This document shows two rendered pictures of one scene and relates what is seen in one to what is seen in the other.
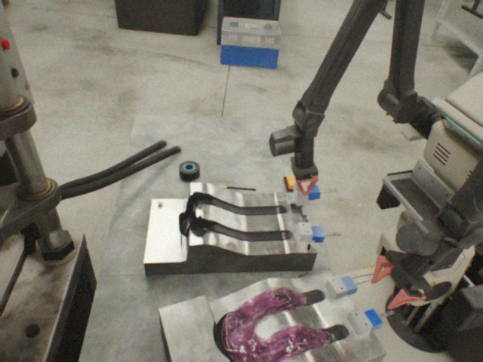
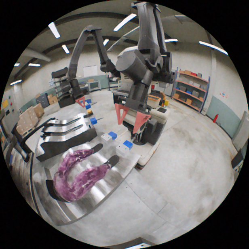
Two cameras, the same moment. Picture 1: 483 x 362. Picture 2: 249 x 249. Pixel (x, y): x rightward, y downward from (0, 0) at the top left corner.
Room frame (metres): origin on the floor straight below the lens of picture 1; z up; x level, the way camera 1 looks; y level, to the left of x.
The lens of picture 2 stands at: (0.39, -0.26, 1.16)
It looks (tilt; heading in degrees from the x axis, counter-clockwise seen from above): 38 degrees down; 333
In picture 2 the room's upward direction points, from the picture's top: straight up
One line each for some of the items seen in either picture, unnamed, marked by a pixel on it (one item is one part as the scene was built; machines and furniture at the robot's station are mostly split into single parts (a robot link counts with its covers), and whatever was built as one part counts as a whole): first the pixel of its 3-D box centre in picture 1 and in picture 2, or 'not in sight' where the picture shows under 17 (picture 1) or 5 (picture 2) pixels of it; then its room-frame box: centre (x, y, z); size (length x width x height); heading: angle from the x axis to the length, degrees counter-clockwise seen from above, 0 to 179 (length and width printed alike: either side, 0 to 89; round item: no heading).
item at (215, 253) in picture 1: (229, 225); (60, 132); (0.84, 0.02, 0.87); 0.50 x 0.26 x 0.14; 99
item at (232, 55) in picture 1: (249, 49); (85, 101); (4.12, 0.06, 0.11); 0.61 x 0.41 x 0.22; 91
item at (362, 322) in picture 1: (373, 319); (128, 144); (0.57, -0.38, 0.86); 0.13 x 0.05 x 0.05; 116
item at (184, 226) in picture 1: (235, 216); (58, 127); (0.83, 0.01, 0.92); 0.35 x 0.16 x 0.09; 99
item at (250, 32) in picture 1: (250, 32); (84, 98); (4.12, 0.05, 0.28); 0.61 x 0.41 x 0.15; 91
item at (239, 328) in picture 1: (274, 323); (74, 173); (0.51, -0.11, 0.90); 0.26 x 0.18 x 0.08; 116
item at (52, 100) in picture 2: not in sight; (53, 98); (6.94, 3.00, 0.42); 0.86 x 0.33 x 0.83; 91
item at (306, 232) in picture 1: (319, 234); (94, 120); (0.82, -0.25, 0.89); 0.13 x 0.05 x 0.05; 98
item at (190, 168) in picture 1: (189, 170); not in sight; (1.15, 0.20, 0.82); 0.08 x 0.08 x 0.04
